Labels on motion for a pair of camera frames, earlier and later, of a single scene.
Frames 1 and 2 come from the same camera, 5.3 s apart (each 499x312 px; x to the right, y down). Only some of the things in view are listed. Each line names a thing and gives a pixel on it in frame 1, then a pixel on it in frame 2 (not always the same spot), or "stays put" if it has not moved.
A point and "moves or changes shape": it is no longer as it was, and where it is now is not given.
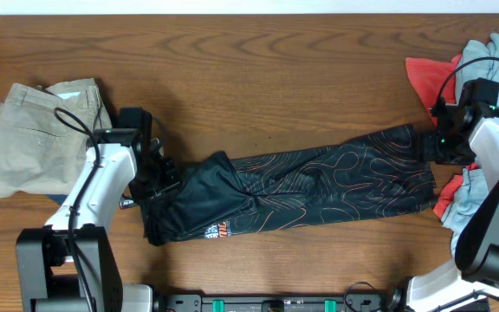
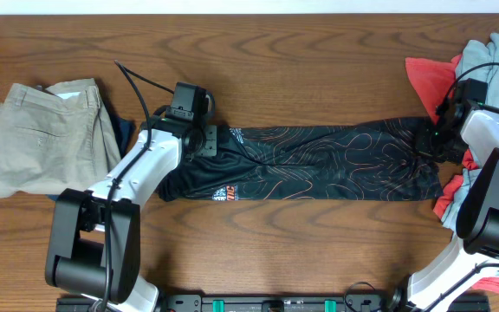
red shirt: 434,78 stays put
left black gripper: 163,174 -> 210,141
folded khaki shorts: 37,139 stays put
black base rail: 385,302 stays put
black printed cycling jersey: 347,179 moves or changes shape
